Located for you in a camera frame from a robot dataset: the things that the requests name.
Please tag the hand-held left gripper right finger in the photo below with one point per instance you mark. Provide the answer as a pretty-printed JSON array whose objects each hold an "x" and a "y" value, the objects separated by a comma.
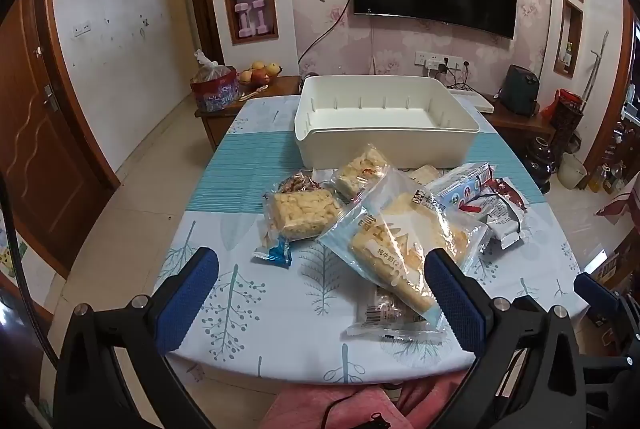
[{"x": 455, "y": 304}]

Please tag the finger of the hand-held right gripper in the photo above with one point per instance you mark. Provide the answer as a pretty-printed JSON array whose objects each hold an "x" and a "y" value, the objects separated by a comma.
[{"x": 597, "y": 296}]

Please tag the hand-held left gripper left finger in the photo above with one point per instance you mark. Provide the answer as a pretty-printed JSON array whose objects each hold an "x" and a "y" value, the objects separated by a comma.
[{"x": 187, "y": 299}]

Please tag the light blue bread packet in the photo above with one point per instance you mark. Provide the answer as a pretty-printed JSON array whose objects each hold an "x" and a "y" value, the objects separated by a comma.
[{"x": 400, "y": 239}]

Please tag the white snack packet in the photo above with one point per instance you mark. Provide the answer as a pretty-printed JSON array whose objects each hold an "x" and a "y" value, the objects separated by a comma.
[{"x": 505, "y": 231}]

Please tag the light blue white packet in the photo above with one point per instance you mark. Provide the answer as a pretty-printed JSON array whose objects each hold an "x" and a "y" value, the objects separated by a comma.
[{"x": 462, "y": 194}]

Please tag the white red barcode packet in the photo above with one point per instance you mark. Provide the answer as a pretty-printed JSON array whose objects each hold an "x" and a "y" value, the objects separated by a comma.
[{"x": 502, "y": 201}]

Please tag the clear rice crisp packet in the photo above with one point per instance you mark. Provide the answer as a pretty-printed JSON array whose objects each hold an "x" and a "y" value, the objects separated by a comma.
[
  {"x": 300, "y": 211},
  {"x": 357, "y": 171}
]

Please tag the white plastic storage bin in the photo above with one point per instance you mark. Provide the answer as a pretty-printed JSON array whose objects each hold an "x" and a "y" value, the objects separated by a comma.
[{"x": 380, "y": 144}]

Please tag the clear packet with barcode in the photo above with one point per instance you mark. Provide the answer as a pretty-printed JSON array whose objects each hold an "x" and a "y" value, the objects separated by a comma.
[{"x": 382, "y": 311}]

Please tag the red white cloth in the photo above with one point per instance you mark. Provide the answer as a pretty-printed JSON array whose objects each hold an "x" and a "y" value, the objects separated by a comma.
[{"x": 617, "y": 206}]

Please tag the yellow oil bottle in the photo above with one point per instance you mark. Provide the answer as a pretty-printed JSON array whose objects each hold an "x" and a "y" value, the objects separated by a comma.
[{"x": 597, "y": 179}]

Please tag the white bucket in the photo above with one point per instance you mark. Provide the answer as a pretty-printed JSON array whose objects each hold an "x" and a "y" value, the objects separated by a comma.
[{"x": 572, "y": 171}]

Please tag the tan snack packet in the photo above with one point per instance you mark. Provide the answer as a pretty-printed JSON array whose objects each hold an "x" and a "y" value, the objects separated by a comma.
[{"x": 425, "y": 174}]

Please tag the brown ceramic urn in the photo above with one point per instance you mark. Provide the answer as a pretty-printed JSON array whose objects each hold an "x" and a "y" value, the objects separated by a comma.
[{"x": 539, "y": 164}]

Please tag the pink clothing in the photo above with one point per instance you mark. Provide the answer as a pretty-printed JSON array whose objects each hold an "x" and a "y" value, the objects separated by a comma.
[{"x": 300, "y": 414}]

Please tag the clear red dried fruit packet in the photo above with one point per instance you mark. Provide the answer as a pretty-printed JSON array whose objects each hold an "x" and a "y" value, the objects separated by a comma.
[{"x": 300, "y": 183}]

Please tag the teal white leaf tablecloth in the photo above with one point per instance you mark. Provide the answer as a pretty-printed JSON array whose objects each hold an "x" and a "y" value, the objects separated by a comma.
[{"x": 280, "y": 149}]

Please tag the brown wooden television cabinet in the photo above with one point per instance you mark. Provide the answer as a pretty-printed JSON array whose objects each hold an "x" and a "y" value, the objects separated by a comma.
[{"x": 220, "y": 124}]

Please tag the red bag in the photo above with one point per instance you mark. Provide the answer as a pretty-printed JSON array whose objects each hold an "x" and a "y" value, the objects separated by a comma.
[{"x": 565, "y": 98}]

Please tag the white set-top box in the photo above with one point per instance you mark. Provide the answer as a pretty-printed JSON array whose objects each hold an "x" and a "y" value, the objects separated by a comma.
[{"x": 475, "y": 101}]

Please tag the red printed gift box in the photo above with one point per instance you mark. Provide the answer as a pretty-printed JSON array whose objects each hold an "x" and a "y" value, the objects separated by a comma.
[{"x": 215, "y": 94}]

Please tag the black air fryer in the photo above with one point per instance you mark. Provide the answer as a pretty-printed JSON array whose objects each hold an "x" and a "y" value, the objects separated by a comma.
[{"x": 520, "y": 89}]

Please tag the dark fruit bowl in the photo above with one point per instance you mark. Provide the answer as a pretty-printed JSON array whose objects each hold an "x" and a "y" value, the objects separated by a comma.
[{"x": 250, "y": 82}]

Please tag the metal cane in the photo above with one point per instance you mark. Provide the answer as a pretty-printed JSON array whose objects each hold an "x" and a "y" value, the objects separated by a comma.
[{"x": 592, "y": 69}]

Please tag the clear plastic bag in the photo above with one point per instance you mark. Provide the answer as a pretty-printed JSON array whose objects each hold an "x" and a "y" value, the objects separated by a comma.
[{"x": 212, "y": 68}]

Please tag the red apple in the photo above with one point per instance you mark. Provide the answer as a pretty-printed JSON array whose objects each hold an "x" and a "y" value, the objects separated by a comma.
[{"x": 259, "y": 75}]

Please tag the pink dumbbell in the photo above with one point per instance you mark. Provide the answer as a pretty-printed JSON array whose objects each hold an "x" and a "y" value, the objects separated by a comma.
[
  {"x": 259, "y": 17},
  {"x": 243, "y": 20}
]

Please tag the white wall socket strip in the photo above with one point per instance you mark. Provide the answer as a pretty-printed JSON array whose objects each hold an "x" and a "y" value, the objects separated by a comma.
[{"x": 430, "y": 57}]

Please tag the white wall switch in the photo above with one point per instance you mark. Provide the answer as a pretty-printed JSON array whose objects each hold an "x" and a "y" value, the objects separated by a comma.
[{"x": 81, "y": 28}]

